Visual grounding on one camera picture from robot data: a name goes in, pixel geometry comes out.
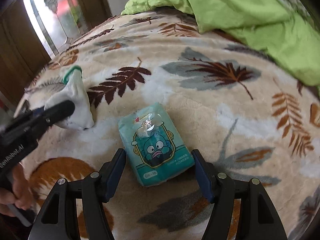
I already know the white sock green cuff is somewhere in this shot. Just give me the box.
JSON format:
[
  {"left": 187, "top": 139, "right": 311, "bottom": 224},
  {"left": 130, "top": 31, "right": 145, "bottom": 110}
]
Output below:
[{"left": 44, "top": 66, "right": 94, "bottom": 129}]

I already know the teal tissue pack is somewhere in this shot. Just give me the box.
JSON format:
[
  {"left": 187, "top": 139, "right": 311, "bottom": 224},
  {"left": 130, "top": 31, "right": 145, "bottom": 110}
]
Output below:
[{"left": 118, "top": 103, "right": 195, "bottom": 187}]

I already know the left hand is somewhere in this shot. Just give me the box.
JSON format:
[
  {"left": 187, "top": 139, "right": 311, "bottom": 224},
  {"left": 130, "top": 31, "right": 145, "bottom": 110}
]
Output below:
[{"left": 1, "top": 164, "right": 33, "bottom": 217}]

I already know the leaf pattern blanket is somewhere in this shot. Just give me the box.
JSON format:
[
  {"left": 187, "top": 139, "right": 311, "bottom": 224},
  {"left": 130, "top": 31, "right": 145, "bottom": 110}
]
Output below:
[{"left": 23, "top": 10, "right": 319, "bottom": 239}]

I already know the stained glass door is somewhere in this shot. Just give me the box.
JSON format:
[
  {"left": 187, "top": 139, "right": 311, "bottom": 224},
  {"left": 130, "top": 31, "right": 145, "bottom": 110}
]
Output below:
[{"left": 23, "top": 0, "right": 88, "bottom": 58}]

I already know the green duvet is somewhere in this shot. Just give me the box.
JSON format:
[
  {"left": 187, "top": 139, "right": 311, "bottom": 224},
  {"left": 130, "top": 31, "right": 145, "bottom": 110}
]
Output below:
[{"left": 123, "top": 0, "right": 319, "bottom": 86}]

